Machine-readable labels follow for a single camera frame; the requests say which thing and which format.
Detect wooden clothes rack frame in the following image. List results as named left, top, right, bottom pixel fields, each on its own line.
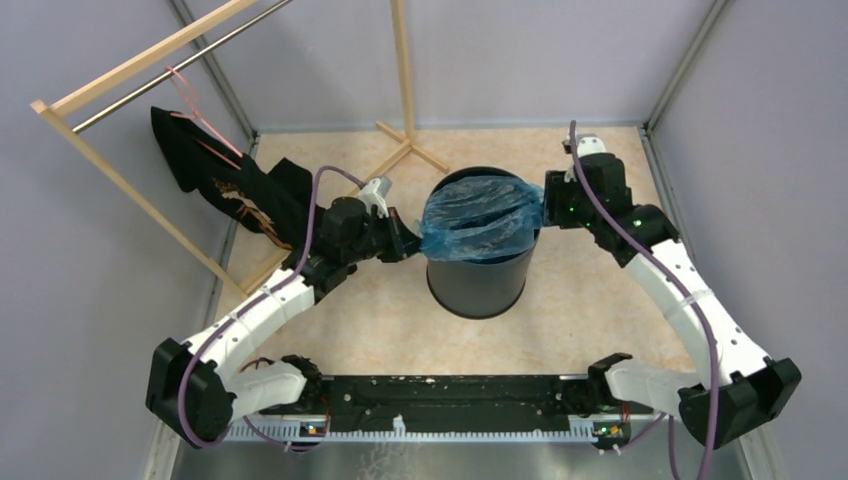
left=30, top=0, right=451, bottom=299

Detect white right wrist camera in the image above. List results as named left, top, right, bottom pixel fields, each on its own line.
left=563, top=134, right=608, bottom=158

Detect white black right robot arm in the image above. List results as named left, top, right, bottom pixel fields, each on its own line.
left=544, top=153, right=802, bottom=449

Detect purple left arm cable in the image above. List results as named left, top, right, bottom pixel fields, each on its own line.
left=175, top=165, right=369, bottom=452

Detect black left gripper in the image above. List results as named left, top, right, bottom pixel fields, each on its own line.
left=344, top=206, right=428, bottom=265

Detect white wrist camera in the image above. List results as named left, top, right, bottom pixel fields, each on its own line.
left=357, top=175, right=392, bottom=218
left=563, top=134, right=608, bottom=158

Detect black garment with print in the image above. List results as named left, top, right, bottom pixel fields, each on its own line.
left=150, top=106, right=313, bottom=249

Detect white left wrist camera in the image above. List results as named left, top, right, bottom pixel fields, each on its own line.
left=357, top=175, right=392, bottom=218

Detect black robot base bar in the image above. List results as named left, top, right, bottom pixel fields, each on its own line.
left=261, top=374, right=657, bottom=429

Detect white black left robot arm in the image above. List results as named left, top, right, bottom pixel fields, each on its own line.
left=145, top=197, right=421, bottom=448

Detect metal hanging rod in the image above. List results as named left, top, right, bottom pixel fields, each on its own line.
left=72, top=0, right=291, bottom=133

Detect blue plastic trash bag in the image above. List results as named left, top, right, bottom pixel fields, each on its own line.
left=420, top=175, right=544, bottom=263

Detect dark grey trash bin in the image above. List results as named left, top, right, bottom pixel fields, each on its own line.
left=425, top=166, right=541, bottom=319

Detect pink clothes hanger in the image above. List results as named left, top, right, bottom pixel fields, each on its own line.
left=165, top=66, right=244, bottom=159

